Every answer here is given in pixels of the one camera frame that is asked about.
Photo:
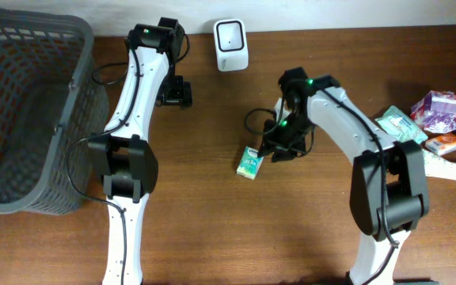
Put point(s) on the white barcode scanner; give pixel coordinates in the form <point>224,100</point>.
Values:
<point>231,45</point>

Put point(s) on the small teal tissue packet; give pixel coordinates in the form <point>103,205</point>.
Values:
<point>249,164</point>

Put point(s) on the white green cosmetic tube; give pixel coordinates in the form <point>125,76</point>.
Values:
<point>438,167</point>

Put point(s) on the grey plastic mesh basket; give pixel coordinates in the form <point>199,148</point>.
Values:
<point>48,101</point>

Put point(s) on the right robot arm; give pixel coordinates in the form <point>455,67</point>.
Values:
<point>389,193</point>

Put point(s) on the orange small box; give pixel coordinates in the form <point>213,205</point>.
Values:
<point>442,144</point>

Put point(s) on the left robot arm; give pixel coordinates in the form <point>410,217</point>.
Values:
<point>122,155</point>

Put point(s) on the teal wet wipes pack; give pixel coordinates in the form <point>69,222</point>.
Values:
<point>401,127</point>

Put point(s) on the purple white sanitary pad pack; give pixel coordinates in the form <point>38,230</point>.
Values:
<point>436,112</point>

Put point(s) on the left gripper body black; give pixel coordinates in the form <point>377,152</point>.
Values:
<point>174,89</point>

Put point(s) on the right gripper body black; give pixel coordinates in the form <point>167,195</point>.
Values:
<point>290,133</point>

